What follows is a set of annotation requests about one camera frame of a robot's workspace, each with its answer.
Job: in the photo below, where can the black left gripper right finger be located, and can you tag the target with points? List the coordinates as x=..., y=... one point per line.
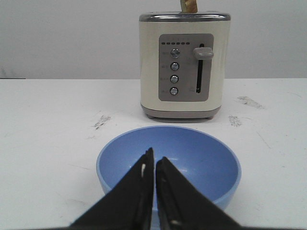
x=182, y=207

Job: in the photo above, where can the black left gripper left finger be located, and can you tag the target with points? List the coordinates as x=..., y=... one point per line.
x=128, y=206

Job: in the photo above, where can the blue bowl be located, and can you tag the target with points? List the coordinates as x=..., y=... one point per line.
x=208, y=164

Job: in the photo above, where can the cream two-slot toaster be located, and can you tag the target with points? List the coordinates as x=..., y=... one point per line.
x=182, y=63

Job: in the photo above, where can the slice of toast bread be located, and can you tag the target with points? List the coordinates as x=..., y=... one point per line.
x=188, y=6

